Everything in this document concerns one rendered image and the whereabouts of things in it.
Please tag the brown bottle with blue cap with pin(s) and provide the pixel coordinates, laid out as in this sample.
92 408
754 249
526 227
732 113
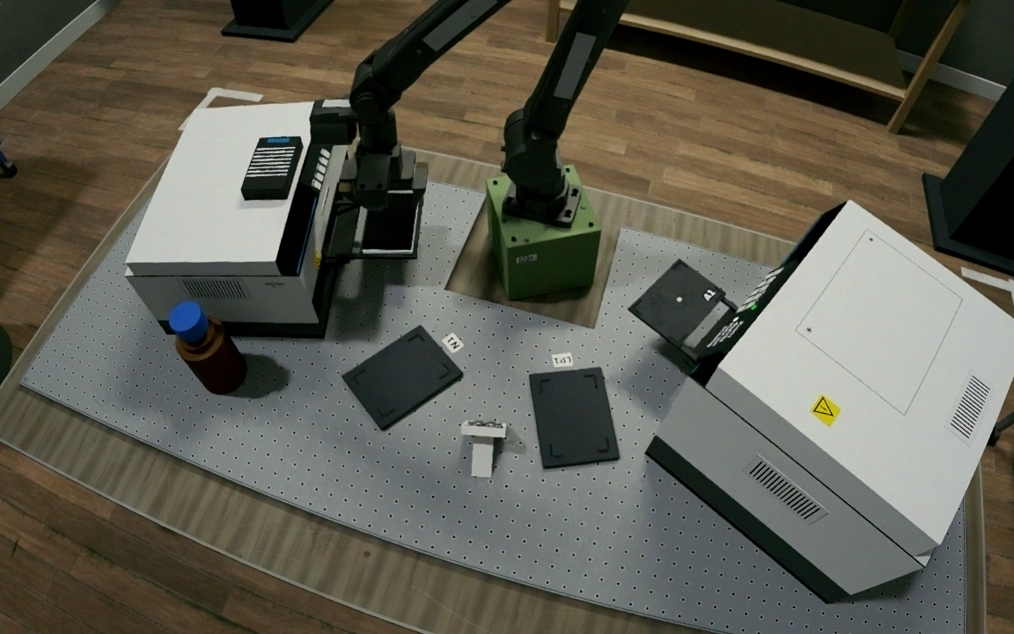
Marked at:
207 349

